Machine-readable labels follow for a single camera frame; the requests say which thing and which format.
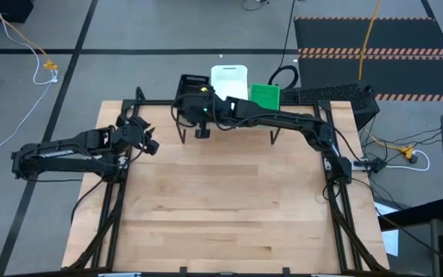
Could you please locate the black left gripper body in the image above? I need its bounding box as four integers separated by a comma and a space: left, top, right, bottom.
114, 114, 148, 147

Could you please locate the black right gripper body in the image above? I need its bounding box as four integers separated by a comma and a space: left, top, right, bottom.
188, 93, 218, 125

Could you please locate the black plastic slotted basket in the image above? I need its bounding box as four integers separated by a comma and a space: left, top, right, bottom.
175, 73, 212, 99

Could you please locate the green plastic mesh basket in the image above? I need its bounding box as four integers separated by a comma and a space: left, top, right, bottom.
249, 82, 281, 112

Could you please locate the black hazard-striped floor mat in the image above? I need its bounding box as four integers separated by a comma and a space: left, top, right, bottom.
297, 53, 443, 103
293, 16, 443, 55

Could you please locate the large black floor box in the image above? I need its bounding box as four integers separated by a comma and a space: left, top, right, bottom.
0, 0, 34, 23

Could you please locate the black power adapter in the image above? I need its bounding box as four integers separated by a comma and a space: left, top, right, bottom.
354, 156, 388, 174

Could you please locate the white paper sheet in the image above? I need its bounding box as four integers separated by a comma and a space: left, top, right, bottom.
373, 202, 400, 258

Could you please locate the black beam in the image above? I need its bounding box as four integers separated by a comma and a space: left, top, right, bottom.
377, 198, 443, 232

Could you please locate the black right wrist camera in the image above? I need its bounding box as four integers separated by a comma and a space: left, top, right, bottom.
194, 122, 212, 140

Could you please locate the black looped floor cable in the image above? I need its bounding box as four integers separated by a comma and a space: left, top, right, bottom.
267, 0, 300, 90

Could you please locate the long white power cable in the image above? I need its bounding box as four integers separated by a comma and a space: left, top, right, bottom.
0, 0, 59, 165

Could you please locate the yellow extension cable with plug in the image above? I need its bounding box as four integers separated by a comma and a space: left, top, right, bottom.
0, 0, 59, 71

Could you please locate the black aluminium table frame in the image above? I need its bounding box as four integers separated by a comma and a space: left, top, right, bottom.
67, 86, 390, 272

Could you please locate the long yellow floor cable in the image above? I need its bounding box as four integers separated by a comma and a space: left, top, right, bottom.
358, 0, 382, 82

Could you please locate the short white looped cable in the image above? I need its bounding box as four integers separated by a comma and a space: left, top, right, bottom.
385, 149, 431, 172

